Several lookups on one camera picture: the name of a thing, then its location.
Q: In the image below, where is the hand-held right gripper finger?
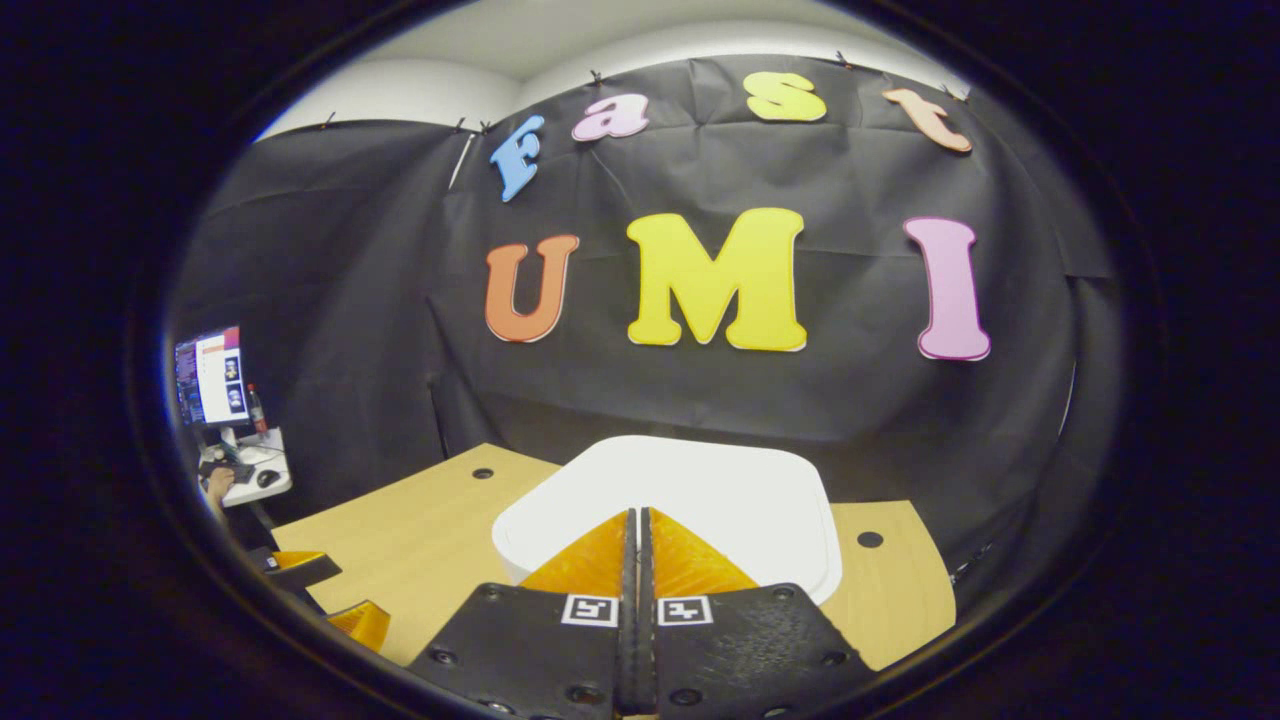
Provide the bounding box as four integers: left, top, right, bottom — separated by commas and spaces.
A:
408, 508, 641, 719
640, 507, 879, 719

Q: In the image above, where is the white desktop garbage bin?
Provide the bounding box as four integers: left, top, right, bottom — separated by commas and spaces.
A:
491, 435, 843, 606

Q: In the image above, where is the white side desk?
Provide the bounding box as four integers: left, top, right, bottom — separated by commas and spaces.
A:
198, 428, 294, 508

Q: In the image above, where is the computer monitor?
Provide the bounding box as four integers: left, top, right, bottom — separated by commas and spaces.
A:
173, 325, 248, 429

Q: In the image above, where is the black backdrop cloth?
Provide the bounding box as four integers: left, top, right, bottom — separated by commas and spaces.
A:
165, 55, 1116, 591

